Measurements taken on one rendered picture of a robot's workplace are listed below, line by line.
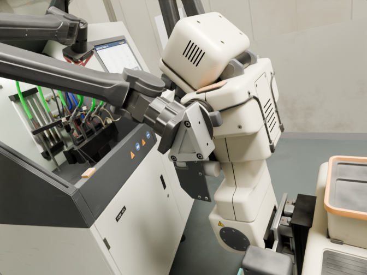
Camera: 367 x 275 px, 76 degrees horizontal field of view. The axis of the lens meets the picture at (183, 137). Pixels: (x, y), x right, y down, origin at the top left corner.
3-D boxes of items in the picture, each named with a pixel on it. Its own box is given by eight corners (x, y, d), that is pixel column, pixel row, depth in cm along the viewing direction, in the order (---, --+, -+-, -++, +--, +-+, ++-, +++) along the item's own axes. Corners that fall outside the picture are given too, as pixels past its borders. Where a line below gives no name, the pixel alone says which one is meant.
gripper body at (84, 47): (61, 54, 85) (60, 36, 79) (80, 42, 91) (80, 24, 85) (77, 63, 85) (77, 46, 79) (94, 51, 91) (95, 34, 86)
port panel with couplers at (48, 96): (59, 124, 141) (33, 73, 128) (54, 125, 142) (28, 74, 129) (74, 115, 152) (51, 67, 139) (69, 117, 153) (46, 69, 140)
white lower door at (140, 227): (149, 324, 118) (95, 224, 91) (145, 323, 119) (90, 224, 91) (184, 224, 173) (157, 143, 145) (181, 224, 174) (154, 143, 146)
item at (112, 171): (95, 220, 92) (78, 188, 86) (87, 220, 94) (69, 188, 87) (155, 144, 144) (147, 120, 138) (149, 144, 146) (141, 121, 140)
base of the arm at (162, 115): (173, 126, 44) (202, 102, 52) (140, 103, 45) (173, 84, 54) (161, 156, 50) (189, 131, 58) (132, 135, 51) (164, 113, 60)
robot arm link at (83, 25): (82, 27, 76) (91, 20, 80) (61, 17, 76) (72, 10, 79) (81, 45, 82) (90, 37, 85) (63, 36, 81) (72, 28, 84)
